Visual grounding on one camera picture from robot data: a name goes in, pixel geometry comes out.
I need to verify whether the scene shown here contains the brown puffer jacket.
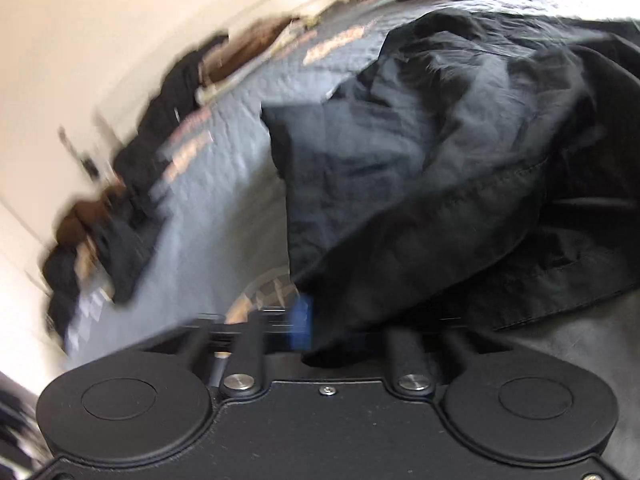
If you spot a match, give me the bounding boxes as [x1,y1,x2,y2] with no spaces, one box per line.
[54,184,128,253]

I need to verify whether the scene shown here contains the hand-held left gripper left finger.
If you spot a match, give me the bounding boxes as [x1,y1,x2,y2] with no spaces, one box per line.
[181,296,316,402]

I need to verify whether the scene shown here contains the grey printed bed quilt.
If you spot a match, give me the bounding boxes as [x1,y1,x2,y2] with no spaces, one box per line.
[50,0,640,411]

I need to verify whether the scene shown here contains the black shorts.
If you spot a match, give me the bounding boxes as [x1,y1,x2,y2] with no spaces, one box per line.
[261,10,640,367]

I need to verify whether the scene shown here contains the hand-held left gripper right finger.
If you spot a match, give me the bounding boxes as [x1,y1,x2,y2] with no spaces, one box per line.
[386,327,484,401]

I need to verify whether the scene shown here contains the black jacket with white logo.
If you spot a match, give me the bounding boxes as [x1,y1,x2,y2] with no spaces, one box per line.
[42,195,173,343]

